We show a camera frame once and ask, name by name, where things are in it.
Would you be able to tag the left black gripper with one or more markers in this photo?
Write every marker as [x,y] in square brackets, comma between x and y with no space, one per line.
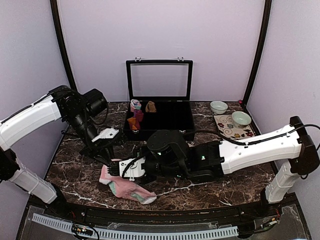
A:
[98,148]

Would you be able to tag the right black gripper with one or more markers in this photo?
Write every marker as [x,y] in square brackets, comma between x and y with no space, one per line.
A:
[146,182]

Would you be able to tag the pink patterned sock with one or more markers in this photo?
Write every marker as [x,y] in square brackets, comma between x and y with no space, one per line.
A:
[125,189]

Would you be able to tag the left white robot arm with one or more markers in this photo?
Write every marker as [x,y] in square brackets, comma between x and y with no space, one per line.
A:
[70,106]

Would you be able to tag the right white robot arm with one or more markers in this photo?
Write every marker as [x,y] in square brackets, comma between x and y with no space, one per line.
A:
[168,154]

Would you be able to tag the rolled orange sock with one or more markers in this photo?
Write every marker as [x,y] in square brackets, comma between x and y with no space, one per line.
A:
[134,124]

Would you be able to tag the rolled purple red sock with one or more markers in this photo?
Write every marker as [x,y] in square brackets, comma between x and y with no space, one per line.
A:
[138,114]

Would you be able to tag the rolled pink white sock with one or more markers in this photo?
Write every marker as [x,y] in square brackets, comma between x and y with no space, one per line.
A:
[135,105]

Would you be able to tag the rolled brown sock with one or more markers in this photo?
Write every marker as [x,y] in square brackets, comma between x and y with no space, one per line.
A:
[150,107]

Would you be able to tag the small circuit board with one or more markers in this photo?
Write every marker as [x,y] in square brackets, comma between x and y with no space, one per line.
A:
[81,230]

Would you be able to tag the black glass-lid storage box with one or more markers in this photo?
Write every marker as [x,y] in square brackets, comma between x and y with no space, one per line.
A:
[167,83]

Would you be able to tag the striped brown beige sock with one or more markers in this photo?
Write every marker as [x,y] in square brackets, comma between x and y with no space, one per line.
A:
[190,144]

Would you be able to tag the floral square plate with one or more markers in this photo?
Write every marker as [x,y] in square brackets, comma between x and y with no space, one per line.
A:
[227,128]

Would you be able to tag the far pale green bowl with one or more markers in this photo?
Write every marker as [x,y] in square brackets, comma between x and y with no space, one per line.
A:
[218,107]

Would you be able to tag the pale green bowl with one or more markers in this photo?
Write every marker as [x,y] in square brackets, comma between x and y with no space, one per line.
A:
[241,119]
[218,107]

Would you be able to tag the near pale green bowl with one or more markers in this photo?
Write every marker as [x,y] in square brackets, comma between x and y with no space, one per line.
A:
[241,119]

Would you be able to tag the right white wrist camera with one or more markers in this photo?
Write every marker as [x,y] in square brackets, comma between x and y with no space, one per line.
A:
[132,169]

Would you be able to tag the white slotted cable duct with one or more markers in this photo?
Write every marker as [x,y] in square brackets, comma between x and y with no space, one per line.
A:
[119,231]

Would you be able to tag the left black frame post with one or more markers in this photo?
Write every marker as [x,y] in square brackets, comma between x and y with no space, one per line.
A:
[62,44]

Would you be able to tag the black frame post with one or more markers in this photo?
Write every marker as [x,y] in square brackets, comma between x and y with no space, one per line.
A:
[258,53]
[62,44]

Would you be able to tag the right black frame post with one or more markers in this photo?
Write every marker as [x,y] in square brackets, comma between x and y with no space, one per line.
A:
[258,53]

